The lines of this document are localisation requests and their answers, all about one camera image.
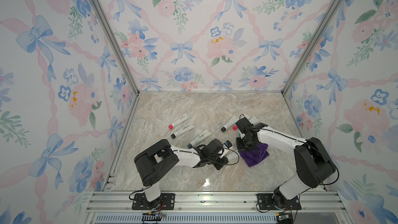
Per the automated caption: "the white tube black cap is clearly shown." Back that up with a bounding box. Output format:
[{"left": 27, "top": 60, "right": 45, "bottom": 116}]
[{"left": 221, "top": 116, "right": 239, "bottom": 132}]

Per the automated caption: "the white tube front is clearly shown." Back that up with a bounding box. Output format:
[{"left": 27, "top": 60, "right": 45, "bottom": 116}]
[{"left": 225, "top": 151, "right": 239, "bottom": 164}]

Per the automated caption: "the purple cloth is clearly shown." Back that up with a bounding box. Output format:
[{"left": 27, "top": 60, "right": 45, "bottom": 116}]
[{"left": 238, "top": 143, "right": 269, "bottom": 168}]

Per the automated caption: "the white toothpaste tube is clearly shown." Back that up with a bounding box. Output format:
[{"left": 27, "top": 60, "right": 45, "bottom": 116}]
[{"left": 249, "top": 117, "right": 260, "bottom": 125}]

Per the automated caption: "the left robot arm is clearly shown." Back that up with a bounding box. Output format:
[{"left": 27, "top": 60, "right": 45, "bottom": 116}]
[{"left": 134, "top": 139, "right": 232, "bottom": 203}]

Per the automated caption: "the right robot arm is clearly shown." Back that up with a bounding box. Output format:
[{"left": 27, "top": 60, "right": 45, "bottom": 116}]
[{"left": 236, "top": 117, "right": 338, "bottom": 208}]

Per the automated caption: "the white tube dark cap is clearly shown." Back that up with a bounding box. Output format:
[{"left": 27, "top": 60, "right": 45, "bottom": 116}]
[{"left": 171, "top": 123, "right": 195, "bottom": 139}]

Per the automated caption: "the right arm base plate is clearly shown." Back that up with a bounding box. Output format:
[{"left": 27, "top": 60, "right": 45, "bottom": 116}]
[{"left": 256, "top": 193, "right": 302, "bottom": 211}]

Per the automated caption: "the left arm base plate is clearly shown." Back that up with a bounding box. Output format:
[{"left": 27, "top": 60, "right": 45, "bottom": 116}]
[{"left": 132, "top": 193, "right": 176, "bottom": 211}]

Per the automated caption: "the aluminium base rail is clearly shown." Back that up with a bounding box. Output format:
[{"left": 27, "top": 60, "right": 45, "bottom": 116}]
[{"left": 81, "top": 191, "right": 353, "bottom": 224}]

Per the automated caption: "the aluminium corner post right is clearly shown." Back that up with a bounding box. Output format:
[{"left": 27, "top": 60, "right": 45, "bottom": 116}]
[{"left": 282, "top": 0, "right": 344, "bottom": 97}]

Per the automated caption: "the aluminium corner post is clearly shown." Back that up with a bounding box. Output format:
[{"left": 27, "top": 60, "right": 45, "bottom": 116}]
[
  {"left": 282, "top": 0, "right": 344, "bottom": 97},
  {"left": 89, "top": 0, "right": 139, "bottom": 97}
]

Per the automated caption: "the aluminium corner post left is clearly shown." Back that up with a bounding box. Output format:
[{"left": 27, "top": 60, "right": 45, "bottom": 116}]
[{"left": 89, "top": 0, "right": 139, "bottom": 97}]

